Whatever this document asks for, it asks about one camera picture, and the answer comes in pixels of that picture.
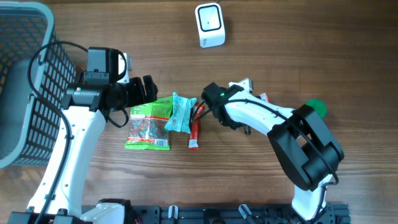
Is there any red stick sachet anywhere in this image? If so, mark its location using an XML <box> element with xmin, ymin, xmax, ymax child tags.
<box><xmin>188</xmin><ymin>103</ymin><xmax>204</xmax><ymax>151</ymax></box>

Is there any green snack bag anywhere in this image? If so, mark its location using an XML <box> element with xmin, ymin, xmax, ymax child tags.
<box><xmin>124</xmin><ymin>96</ymin><xmax>173</xmax><ymax>151</ymax></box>

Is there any teal wrapper packet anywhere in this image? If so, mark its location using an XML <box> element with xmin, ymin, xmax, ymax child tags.
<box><xmin>165</xmin><ymin>92</ymin><xmax>197</xmax><ymax>134</ymax></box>

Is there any red white tissue pack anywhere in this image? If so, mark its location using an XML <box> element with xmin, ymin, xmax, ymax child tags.
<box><xmin>259</xmin><ymin>93</ymin><xmax>269</xmax><ymax>103</ymax></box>

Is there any green lid jar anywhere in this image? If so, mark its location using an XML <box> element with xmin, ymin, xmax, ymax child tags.
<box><xmin>306</xmin><ymin>99</ymin><xmax>328</xmax><ymax>119</ymax></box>

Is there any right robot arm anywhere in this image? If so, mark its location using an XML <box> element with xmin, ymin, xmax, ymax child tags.
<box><xmin>201</xmin><ymin>83</ymin><xmax>345</xmax><ymax>223</ymax></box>

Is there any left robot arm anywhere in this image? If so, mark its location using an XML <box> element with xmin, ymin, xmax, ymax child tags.
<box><xmin>8</xmin><ymin>47</ymin><xmax>158</xmax><ymax>223</ymax></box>

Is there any white barcode scanner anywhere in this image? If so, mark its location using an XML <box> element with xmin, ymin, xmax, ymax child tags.
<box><xmin>195</xmin><ymin>2</ymin><xmax>226</xmax><ymax>49</ymax></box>

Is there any grey plastic mesh basket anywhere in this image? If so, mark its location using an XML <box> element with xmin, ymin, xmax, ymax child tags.
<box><xmin>1</xmin><ymin>1</ymin><xmax>78</xmax><ymax>168</ymax></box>

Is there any left black camera cable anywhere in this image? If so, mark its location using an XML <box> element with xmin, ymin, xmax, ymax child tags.
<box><xmin>27</xmin><ymin>40</ymin><xmax>130</xmax><ymax>224</ymax></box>

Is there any black camera cable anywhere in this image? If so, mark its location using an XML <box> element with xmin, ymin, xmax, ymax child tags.
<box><xmin>27</xmin><ymin>40</ymin><xmax>130</xmax><ymax>224</ymax></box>
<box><xmin>188</xmin><ymin>98</ymin><xmax>340</xmax><ymax>222</ymax></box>

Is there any right black camera cable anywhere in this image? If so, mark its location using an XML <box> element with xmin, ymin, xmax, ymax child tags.
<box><xmin>188</xmin><ymin>98</ymin><xmax>340</xmax><ymax>222</ymax></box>

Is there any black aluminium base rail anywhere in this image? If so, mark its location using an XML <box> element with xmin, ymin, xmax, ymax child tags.
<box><xmin>73</xmin><ymin>203</ymin><xmax>351</xmax><ymax>224</ymax></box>

